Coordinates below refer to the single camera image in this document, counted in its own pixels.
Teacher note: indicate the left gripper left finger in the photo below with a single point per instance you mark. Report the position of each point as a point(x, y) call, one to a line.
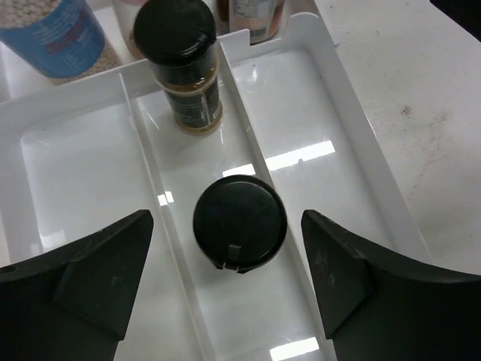
point(75, 302)

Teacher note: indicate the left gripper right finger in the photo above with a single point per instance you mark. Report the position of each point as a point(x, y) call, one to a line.
point(377, 304)

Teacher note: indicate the white cap blue label bottle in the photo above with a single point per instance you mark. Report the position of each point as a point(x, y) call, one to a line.
point(62, 40)

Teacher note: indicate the small black cap spice jar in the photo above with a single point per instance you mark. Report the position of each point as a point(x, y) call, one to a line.
point(178, 38)

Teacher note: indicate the purple lid brown jar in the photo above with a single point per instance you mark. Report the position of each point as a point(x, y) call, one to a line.
point(260, 17)

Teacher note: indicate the white divided organizer tray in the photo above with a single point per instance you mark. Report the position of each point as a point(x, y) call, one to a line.
point(226, 276)

